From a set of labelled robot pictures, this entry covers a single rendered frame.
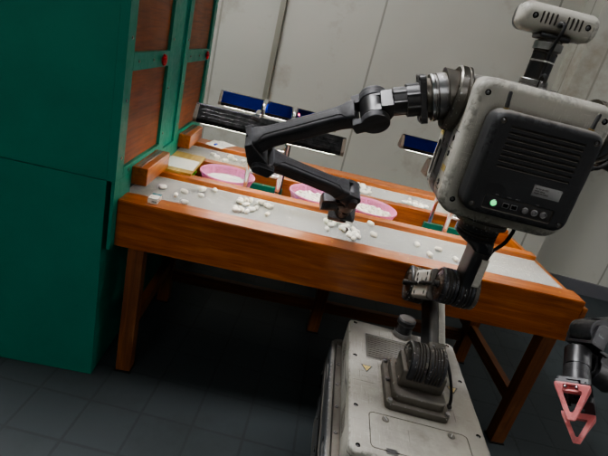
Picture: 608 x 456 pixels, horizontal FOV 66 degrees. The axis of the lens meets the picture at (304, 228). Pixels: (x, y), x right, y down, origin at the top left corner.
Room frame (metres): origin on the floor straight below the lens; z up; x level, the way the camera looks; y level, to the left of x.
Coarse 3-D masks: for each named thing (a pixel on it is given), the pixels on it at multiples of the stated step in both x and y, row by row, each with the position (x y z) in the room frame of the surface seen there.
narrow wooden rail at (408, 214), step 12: (216, 168) 2.29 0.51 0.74; (264, 180) 2.31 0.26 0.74; (276, 180) 2.32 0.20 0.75; (288, 180) 2.32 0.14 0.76; (288, 192) 2.32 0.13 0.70; (396, 204) 2.37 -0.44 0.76; (396, 216) 2.37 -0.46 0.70; (408, 216) 2.38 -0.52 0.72; (420, 216) 2.38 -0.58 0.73; (444, 216) 2.39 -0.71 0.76; (504, 240) 2.42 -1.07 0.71
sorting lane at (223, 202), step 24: (144, 192) 1.72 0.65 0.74; (168, 192) 1.79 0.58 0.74; (192, 192) 1.86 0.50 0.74; (240, 216) 1.72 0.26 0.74; (264, 216) 1.79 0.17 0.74; (288, 216) 1.86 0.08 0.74; (312, 216) 1.94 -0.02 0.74; (360, 240) 1.80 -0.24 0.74; (384, 240) 1.87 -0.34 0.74; (408, 240) 1.95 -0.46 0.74; (432, 240) 2.03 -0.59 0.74; (456, 264) 1.80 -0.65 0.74; (504, 264) 1.95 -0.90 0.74; (528, 264) 2.03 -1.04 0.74
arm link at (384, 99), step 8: (368, 96) 1.27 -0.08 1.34; (376, 96) 1.27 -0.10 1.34; (384, 96) 1.25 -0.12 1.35; (392, 96) 1.25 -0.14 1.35; (360, 104) 1.28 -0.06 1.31; (368, 104) 1.25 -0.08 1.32; (376, 104) 1.25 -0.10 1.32; (384, 104) 1.23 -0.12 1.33; (392, 104) 1.23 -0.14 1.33; (360, 112) 1.27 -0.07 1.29; (392, 112) 1.25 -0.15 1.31
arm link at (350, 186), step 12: (276, 156) 1.40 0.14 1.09; (252, 168) 1.35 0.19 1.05; (264, 168) 1.35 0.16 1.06; (276, 168) 1.40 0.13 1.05; (288, 168) 1.41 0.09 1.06; (300, 168) 1.44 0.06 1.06; (312, 168) 1.48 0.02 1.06; (300, 180) 1.46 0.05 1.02; (312, 180) 1.46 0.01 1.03; (324, 180) 1.48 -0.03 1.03; (336, 180) 1.52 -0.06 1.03; (348, 180) 1.56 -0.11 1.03; (336, 192) 1.51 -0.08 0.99; (348, 192) 1.52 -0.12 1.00
